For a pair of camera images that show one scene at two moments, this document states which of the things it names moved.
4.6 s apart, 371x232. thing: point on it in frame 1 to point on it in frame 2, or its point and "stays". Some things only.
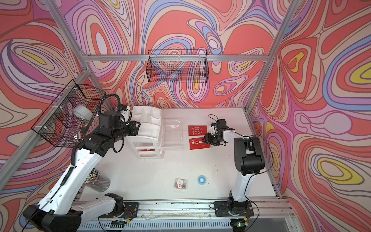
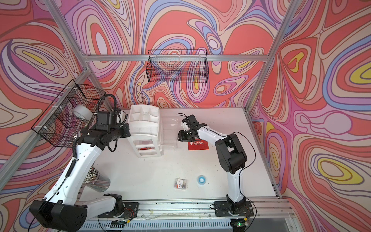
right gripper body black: [213, 139] to [186, 136]
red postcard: [197, 143] stays
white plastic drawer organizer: [146, 142] stays
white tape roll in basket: [82, 111] stays
